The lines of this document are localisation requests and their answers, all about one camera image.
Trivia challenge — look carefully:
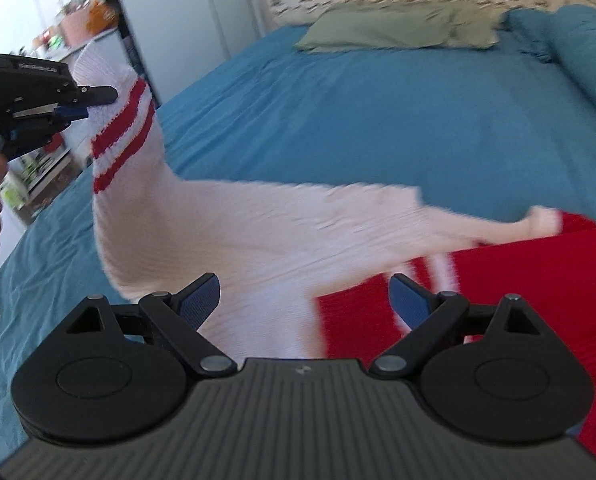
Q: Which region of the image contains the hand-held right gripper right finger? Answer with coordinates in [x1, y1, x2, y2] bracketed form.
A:
[369, 273, 539, 376]

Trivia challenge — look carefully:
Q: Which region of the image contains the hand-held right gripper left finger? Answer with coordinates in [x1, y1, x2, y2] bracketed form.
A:
[66, 273, 239, 376]

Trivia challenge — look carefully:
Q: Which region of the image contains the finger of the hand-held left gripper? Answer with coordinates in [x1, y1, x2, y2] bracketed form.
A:
[53, 103, 92, 122]
[79, 86, 119, 107]

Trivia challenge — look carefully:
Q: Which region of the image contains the white and red knit sweater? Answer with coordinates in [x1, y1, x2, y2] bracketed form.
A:
[72, 42, 596, 467]

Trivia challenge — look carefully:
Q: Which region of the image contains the white cluttered shelf unit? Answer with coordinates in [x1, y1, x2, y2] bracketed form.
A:
[0, 7, 125, 227]

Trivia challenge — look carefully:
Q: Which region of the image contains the orange bag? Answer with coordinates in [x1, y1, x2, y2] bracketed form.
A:
[85, 1, 120, 34]

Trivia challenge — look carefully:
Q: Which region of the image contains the white wardrobe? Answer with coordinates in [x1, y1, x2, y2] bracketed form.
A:
[114, 0, 269, 107]

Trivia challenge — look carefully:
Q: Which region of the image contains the green pillow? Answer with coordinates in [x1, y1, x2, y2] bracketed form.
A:
[294, 2, 504, 54]

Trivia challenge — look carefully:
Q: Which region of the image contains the blue pillow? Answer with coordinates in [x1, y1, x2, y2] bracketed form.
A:
[500, 4, 596, 133]

